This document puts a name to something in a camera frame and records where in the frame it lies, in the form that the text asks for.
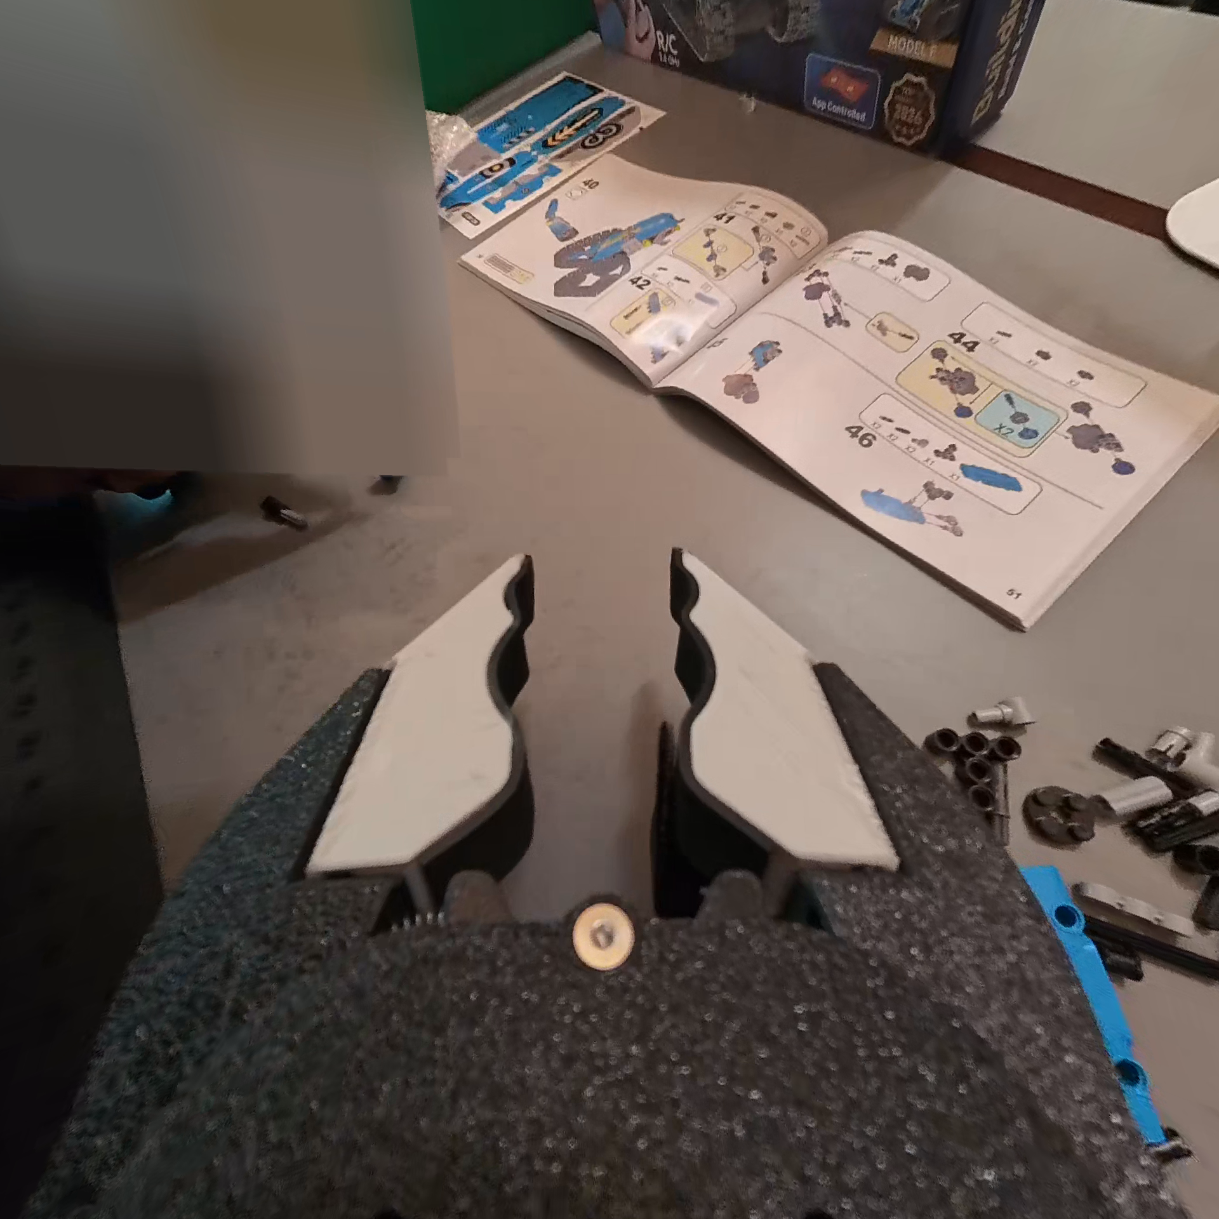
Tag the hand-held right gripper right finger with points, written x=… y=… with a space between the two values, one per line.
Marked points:
x=780 y=763

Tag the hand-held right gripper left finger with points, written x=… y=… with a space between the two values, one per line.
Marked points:
x=430 y=763

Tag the grey desk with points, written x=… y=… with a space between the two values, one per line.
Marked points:
x=572 y=476

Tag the pile of building pieces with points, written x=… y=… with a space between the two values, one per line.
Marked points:
x=983 y=763

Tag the blue panel piece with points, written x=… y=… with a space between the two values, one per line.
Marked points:
x=1095 y=981

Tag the dark perforated panel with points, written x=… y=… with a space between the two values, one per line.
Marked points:
x=55 y=857

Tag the instruction booklet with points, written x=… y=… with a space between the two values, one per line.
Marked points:
x=857 y=382

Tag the blue sticker sheet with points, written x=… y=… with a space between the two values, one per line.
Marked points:
x=533 y=151

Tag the clear plastic bag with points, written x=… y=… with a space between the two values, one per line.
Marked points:
x=447 y=138

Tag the white laptop stand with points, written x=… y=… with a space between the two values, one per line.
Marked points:
x=1198 y=223

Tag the dark blue toy set box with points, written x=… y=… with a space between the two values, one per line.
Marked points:
x=857 y=68

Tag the green storage bin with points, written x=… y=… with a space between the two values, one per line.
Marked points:
x=506 y=49

